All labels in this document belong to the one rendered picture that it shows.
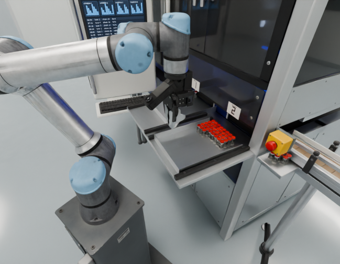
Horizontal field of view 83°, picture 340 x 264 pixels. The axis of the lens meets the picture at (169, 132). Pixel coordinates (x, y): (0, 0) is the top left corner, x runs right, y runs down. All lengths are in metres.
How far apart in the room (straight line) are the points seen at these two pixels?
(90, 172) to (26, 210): 1.46
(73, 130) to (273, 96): 0.74
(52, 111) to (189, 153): 0.57
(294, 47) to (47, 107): 0.81
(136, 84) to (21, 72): 1.13
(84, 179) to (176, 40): 0.51
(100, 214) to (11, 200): 1.53
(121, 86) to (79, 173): 0.98
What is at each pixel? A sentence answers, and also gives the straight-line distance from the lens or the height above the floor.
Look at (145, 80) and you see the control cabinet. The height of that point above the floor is 0.91.
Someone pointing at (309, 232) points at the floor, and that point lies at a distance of 1.98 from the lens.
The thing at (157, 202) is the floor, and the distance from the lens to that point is 1.79.
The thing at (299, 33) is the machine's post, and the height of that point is 1.39.
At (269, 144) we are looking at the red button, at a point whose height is 1.01.
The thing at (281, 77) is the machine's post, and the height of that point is 1.25.
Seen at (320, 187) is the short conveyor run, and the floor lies 0.86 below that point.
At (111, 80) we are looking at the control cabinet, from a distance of 1.55.
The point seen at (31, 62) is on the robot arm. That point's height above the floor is 1.38.
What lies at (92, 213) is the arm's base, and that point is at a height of 0.84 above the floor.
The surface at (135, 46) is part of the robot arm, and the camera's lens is 0.42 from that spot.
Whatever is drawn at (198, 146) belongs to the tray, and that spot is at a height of 0.88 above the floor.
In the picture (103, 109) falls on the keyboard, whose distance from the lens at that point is 1.42.
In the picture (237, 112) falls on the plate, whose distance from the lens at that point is 0.98.
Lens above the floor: 1.51
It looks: 37 degrees down
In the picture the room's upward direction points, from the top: straight up
